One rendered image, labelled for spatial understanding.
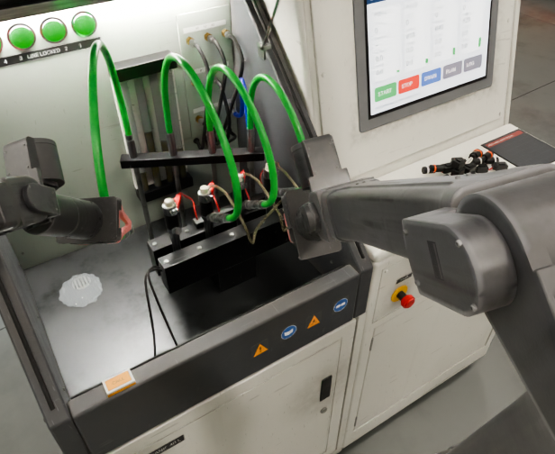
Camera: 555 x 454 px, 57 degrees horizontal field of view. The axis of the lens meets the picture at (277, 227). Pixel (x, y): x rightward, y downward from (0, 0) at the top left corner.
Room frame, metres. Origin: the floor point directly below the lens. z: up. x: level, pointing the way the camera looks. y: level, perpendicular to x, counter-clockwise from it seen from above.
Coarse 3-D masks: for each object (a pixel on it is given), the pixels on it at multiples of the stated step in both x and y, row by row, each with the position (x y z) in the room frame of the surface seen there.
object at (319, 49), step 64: (320, 0) 1.09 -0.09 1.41; (512, 0) 1.39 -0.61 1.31; (320, 64) 1.06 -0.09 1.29; (512, 64) 1.37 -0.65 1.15; (320, 128) 1.03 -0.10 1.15; (384, 128) 1.11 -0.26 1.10; (448, 128) 1.21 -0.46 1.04; (384, 320) 0.82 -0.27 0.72; (448, 320) 0.97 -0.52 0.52; (384, 384) 0.85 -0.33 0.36
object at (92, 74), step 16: (96, 48) 0.82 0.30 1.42; (96, 64) 0.78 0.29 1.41; (112, 64) 0.94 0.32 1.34; (96, 80) 0.75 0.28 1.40; (112, 80) 0.96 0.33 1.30; (96, 96) 0.72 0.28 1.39; (96, 112) 0.70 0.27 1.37; (96, 128) 0.68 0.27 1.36; (128, 128) 0.98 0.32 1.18; (96, 144) 0.66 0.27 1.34; (96, 160) 0.64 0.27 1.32; (96, 176) 0.63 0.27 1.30
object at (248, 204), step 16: (208, 80) 0.97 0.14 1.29; (240, 80) 0.88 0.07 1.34; (256, 112) 0.83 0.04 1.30; (208, 128) 0.99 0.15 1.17; (256, 128) 0.81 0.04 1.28; (208, 144) 1.00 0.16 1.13; (272, 160) 0.78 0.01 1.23; (272, 176) 0.77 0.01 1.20; (272, 192) 0.77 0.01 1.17; (256, 208) 0.82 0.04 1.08
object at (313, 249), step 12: (288, 192) 0.59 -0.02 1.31; (300, 192) 0.59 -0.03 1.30; (288, 204) 0.58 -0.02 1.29; (300, 204) 0.58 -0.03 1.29; (300, 216) 0.54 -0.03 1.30; (300, 228) 0.54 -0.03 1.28; (300, 240) 0.54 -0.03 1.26; (312, 240) 0.54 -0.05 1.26; (300, 252) 0.53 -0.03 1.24; (312, 252) 0.53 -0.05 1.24; (324, 252) 0.53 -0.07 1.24
